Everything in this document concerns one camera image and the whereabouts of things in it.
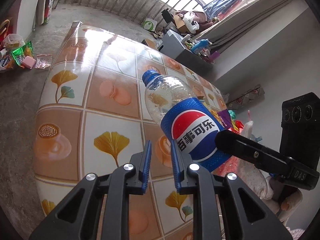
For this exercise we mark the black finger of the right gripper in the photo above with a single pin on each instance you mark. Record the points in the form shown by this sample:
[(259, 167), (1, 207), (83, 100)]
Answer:
[(260, 156)]

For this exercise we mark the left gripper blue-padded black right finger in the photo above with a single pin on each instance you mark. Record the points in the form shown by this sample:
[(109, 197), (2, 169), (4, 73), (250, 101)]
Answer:
[(223, 207)]

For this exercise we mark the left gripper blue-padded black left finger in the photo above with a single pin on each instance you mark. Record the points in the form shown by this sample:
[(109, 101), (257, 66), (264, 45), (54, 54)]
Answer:
[(98, 203)]

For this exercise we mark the Pepsi plastic bottle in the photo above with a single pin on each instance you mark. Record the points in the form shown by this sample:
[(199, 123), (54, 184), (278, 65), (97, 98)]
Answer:
[(172, 105)]

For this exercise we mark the patterned rolled mat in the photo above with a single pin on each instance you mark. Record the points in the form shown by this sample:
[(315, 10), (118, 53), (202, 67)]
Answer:
[(246, 98)]

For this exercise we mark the patterned tablecloth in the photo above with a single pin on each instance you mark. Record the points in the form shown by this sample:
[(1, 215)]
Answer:
[(92, 117)]

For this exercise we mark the purple cup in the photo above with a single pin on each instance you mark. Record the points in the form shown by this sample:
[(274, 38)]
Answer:
[(213, 56)]

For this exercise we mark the beige curtain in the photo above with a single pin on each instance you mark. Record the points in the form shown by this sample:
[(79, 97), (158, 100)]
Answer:
[(226, 32)]

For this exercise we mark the blue detergent bottle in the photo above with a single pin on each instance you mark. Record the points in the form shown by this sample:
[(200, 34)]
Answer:
[(202, 44)]

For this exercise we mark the grey cabinet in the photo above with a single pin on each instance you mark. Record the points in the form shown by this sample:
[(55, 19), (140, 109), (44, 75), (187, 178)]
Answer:
[(172, 47)]

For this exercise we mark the cardboard box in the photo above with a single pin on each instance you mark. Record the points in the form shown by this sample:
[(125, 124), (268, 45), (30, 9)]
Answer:
[(180, 24)]

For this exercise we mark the clear plastic bag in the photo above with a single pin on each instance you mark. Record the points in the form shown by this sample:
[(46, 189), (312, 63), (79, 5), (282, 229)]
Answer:
[(43, 61)]

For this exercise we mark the pink box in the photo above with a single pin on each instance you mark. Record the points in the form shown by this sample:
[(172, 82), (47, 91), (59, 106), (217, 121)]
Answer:
[(28, 62)]

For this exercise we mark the small wooden stool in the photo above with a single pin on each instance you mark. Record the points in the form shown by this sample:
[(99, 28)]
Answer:
[(150, 43)]

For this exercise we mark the green snack bag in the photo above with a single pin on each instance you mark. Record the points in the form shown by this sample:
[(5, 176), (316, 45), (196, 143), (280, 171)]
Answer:
[(19, 54)]

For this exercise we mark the white green paper bag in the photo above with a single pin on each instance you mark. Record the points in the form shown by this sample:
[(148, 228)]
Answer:
[(149, 23)]

